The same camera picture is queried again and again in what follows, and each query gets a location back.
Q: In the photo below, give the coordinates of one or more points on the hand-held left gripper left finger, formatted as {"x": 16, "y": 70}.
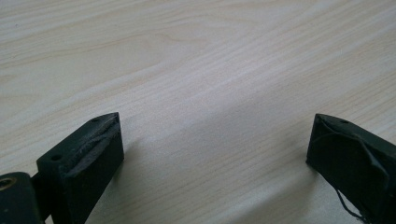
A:
{"x": 90, "y": 161}

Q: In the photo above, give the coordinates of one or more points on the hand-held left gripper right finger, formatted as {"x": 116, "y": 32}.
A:
{"x": 351, "y": 161}

